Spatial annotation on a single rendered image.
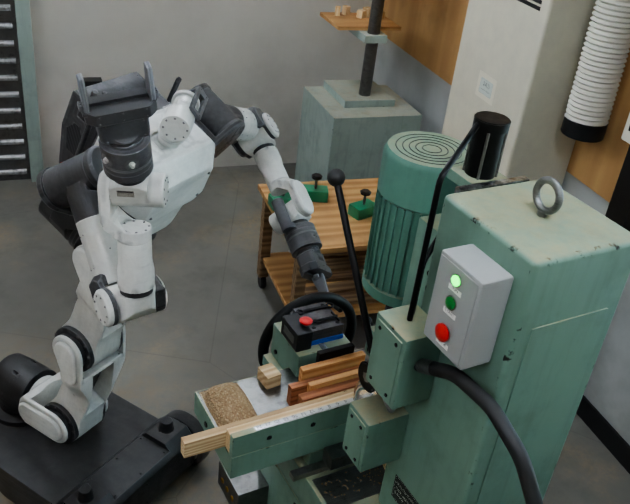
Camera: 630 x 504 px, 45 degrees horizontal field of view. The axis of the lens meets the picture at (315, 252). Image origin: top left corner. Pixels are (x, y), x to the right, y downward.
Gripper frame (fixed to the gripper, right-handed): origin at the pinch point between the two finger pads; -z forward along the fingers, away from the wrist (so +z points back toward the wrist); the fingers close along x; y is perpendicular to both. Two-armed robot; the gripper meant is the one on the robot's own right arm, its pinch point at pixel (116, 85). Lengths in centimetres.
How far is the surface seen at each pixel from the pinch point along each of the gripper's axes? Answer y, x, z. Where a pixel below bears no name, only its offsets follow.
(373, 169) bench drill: -144, 143, 184
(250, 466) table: 39, 9, 69
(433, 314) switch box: 49, 36, 17
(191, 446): 34, -1, 61
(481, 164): 31, 52, 6
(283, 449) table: 38, 17, 68
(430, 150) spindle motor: 17, 52, 14
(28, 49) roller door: -255, -4, 155
